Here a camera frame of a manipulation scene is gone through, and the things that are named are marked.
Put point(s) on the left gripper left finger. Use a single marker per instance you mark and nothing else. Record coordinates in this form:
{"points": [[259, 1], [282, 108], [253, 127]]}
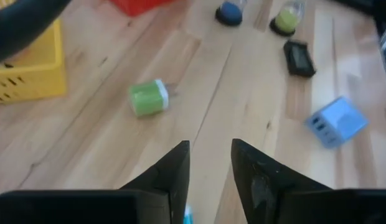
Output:
{"points": [[174, 174]]}

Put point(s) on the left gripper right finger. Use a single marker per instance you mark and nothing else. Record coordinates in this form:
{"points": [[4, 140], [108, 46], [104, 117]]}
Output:
{"points": [[261, 183]]}

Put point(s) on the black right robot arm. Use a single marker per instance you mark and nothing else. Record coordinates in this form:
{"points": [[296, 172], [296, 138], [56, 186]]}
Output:
{"points": [[18, 28]]}

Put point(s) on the light blue cube charger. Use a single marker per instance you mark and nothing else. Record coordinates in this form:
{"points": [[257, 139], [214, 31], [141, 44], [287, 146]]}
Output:
{"points": [[339, 119]]}

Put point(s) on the black digital clock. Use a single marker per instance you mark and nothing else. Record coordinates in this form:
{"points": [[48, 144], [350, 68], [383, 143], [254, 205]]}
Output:
{"points": [[300, 59]]}

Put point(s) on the yellow plastic basket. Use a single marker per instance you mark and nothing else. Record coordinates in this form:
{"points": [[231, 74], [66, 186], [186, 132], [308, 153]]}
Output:
{"points": [[34, 74]]}

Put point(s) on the red plastic basket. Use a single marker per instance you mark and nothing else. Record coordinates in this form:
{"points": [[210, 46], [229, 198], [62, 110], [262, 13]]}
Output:
{"points": [[137, 6]]}

